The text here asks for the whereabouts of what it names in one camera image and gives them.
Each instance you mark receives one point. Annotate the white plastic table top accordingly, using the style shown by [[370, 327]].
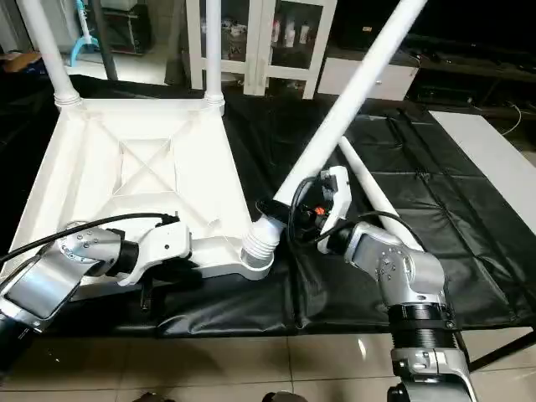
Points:
[[142, 159]]

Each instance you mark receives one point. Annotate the white plastic table leg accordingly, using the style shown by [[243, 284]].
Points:
[[213, 46], [50, 50], [343, 100], [368, 180]]

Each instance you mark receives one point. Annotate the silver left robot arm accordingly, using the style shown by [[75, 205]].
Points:
[[50, 276]]

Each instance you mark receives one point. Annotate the black work mat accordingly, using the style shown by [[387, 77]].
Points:
[[251, 301]]

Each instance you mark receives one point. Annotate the white glass-door cabinet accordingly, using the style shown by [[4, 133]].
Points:
[[264, 46]]

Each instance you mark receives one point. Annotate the white drawer unit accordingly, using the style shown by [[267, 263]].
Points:
[[394, 77]]

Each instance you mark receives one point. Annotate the white flat board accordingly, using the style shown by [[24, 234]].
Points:
[[494, 159]]

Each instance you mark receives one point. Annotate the black stand leg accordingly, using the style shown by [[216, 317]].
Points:
[[502, 350]]

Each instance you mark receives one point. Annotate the black metal pole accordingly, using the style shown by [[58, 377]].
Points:
[[105, 38]]

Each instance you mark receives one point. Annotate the blue plastic tool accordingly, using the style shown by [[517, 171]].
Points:
[[81, 42]]

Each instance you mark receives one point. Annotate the brown cardboard box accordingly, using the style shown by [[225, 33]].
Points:
[[18, 60]]

